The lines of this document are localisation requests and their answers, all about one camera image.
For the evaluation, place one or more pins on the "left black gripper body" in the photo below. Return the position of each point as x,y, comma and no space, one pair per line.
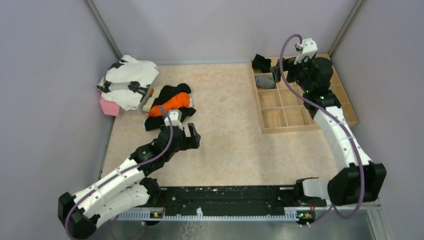
185,142

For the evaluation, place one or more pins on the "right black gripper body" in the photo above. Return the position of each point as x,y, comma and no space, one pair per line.
301,69

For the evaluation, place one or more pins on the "orange underwear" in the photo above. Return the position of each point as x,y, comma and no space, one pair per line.
180,100

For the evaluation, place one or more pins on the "wooden compartment tray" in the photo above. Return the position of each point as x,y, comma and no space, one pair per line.
281,111

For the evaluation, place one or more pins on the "grey striped underwear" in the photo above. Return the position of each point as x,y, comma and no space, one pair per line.
264,82

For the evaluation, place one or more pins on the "black boxer underwear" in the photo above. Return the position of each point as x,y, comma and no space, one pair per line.
261,63

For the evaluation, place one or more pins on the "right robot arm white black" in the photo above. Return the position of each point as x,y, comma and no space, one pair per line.
359,179

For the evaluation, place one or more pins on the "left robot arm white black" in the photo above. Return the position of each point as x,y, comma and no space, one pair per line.
128,185

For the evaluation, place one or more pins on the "white perforated basket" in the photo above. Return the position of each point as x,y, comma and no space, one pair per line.
149,91

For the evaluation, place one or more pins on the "pink cloth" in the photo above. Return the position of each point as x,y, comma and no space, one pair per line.
109,108

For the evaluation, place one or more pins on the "white black clothes pile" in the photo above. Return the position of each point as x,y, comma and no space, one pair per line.
127,82

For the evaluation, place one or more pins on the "black metal base rail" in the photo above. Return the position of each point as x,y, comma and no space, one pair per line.
246,203

